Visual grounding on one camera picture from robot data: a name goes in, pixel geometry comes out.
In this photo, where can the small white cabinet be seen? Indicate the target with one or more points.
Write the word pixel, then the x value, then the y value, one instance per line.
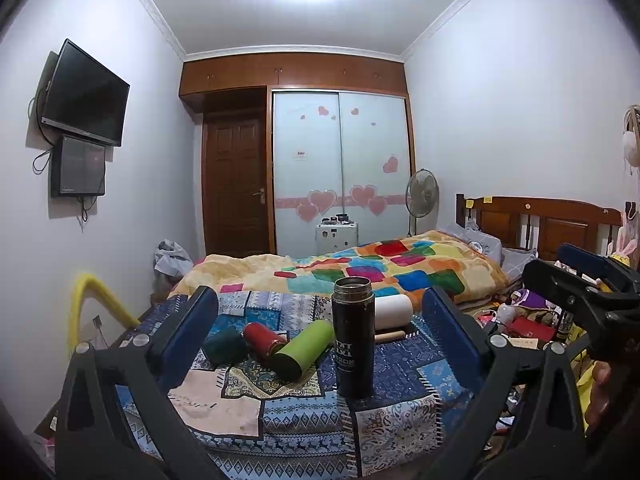
pixel 337 237

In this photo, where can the wooden bed headboard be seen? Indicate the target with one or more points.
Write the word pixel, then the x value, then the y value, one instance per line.
pixel 550 225

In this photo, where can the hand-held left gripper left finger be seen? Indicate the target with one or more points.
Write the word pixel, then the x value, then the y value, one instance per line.
pixel 186 332

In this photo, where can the grey clothes pile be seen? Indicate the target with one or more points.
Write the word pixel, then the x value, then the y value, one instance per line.
pixel 172 260

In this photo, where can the colourful patterned blanket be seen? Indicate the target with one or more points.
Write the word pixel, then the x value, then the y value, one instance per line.
pixel 350 262

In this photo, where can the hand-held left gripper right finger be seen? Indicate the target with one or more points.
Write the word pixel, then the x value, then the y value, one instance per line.
pixel 447 332

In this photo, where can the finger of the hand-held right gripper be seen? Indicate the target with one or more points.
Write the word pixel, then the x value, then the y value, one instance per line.
pixel 555 282
pixel 585 257

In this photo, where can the wall-mounted black television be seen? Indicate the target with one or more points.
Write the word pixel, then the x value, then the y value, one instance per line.
pixel 85 95

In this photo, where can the white cup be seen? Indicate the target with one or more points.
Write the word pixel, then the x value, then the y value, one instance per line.
pixel 395 312

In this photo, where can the red box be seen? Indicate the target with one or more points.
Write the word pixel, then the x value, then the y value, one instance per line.
pixel 531 330

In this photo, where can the person's right hand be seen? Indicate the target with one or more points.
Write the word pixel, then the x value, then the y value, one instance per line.
pixel 599 392

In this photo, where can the white plastic bottle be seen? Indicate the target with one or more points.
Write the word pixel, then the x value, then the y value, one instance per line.
pixel 506 314

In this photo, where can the dark green cup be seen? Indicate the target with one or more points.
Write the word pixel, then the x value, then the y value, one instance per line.
pixel 225 346

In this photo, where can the small wall-mounted monitor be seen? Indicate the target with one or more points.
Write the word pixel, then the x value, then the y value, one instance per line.
pixel 79 166

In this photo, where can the wooden door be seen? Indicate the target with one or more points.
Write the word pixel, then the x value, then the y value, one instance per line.
pixel 234 185

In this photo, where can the black thermos cup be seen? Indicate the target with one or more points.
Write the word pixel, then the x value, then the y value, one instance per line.
pixel 354 340

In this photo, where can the blue patchwork blanket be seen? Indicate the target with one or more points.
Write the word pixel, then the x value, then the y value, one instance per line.
pixel 295 410

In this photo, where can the wall socket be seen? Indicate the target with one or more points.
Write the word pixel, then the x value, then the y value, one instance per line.
pixel 97 321

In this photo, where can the wooden rod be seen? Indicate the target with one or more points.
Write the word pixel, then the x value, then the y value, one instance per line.
pixel 390 336

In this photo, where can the wooden wardrobe with sliding doors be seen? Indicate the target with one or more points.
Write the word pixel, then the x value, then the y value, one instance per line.
pixel 340 160

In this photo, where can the black can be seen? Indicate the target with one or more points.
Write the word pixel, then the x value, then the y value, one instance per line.
pixel 564 325

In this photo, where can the yellow foam tube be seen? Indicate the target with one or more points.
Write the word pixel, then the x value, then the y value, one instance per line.
pixel 82 300

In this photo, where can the standing fan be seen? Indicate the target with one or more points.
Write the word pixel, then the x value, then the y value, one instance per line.
pixel 422 191

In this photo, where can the pink plush rabbit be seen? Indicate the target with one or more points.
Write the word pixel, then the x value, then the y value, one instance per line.
pixel 625 250

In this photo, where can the red cup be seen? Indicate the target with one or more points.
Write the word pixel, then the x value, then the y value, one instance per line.
pixel 262 340

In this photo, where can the grey pillow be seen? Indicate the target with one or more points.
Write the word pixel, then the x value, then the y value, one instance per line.
pixel 475 242

